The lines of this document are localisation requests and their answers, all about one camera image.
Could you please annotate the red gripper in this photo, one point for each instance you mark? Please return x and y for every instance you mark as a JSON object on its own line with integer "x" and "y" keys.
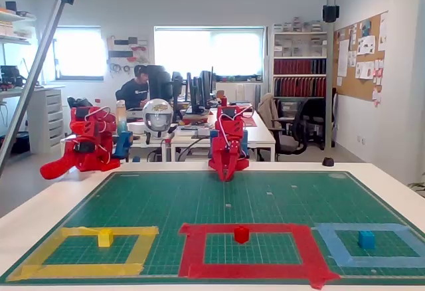
{"x": 223, "y": 158}

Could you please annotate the red toy brick cube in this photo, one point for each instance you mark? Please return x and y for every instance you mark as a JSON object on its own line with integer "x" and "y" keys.
{"x": 241, "y": 234}

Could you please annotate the red robot arm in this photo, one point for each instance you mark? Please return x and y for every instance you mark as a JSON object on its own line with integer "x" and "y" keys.
{"x": 229, "y": 121}

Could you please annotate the red tape square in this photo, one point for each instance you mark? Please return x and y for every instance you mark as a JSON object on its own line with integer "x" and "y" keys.
{"x": 245, "y": 269}

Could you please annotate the yellow toy brick cube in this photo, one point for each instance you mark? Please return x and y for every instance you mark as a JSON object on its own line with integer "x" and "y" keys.
{"x": 105, "y": 238}

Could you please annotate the blue toy brick cube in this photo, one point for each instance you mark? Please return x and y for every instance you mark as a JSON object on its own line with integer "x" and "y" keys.
{"x": 366, "y": 239}

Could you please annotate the yellow tape square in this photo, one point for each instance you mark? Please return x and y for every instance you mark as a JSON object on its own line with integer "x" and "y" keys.
{"x": 83, "y": 269}

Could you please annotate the blue tape square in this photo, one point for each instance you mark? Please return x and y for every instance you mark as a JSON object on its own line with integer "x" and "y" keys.
{"x": 382, "y": 261}

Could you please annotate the blue table clamp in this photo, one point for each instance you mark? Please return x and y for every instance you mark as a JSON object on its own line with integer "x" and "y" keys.
{"x": 245, "y": 145}
{"x": 124, "y": 143}

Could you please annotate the green cutting mat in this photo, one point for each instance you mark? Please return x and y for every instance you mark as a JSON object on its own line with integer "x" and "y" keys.
{"x": 212, "y": 204}

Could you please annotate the beige jacket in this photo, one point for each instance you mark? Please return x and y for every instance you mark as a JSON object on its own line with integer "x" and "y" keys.
{"x": 267, "y": 108}

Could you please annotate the black office chair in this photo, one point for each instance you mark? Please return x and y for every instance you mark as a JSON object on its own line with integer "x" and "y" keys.
{"x": 292, "y": 141}
{"x": 315, "y": 118}

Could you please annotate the white helmet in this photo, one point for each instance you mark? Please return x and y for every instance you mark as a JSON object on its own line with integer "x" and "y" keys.
{"x": 157, "y": 118}

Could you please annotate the white round container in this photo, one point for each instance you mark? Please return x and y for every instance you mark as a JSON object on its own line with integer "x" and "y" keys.
{"x": 136, "y": 128}

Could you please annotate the black round foot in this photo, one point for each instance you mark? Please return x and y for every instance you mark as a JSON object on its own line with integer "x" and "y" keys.
{"x": 328, "y": 161}

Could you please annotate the wide window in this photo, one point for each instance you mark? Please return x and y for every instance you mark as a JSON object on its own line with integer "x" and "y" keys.
{"x": 232, "y": 52}

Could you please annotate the gradient water bottle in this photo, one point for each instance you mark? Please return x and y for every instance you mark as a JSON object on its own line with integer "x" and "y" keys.
{"x": 121, "y": 118}

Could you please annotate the white bookshelf with red binders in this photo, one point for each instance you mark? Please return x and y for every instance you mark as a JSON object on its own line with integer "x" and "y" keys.
{"x": 299, "y": 68}

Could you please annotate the seated person in dark shirt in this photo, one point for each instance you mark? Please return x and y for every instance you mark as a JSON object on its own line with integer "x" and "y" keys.
{"x": 133, "y": 91}

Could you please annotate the upright aluminium pole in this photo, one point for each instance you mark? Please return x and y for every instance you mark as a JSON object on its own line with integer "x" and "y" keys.
{"x": 330, "y": 71}

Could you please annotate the cork pin board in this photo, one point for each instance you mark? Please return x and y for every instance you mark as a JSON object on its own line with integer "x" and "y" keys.
{"x": 362, "y": 85}

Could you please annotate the white drawer cabinet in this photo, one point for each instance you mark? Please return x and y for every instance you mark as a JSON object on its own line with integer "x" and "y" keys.
{"x": 50, "y": 118}

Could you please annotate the small window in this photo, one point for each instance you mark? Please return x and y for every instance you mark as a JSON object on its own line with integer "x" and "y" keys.
{"x": 79, "y": 52}

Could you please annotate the black bin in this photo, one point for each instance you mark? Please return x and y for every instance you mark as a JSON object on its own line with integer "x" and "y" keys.
{"x": 21, "y": 143}

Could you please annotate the slanted aluminium pole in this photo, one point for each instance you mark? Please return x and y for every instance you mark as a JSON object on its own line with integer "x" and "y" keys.
{"x": 45, "y": 45}

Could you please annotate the black machine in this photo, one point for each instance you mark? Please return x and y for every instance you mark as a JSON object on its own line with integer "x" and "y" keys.
{"x": 11, "y": 75}

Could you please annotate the white wall socket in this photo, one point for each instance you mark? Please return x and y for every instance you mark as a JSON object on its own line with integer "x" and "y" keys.
{"x": 361, "y": 139}

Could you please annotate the wall tool board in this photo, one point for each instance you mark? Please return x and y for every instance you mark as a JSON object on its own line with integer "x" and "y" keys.
{"x": 127, "y": 52}

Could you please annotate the white wall shelf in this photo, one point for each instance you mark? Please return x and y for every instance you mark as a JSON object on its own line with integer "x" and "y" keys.
{"x": 16, "y": 28}

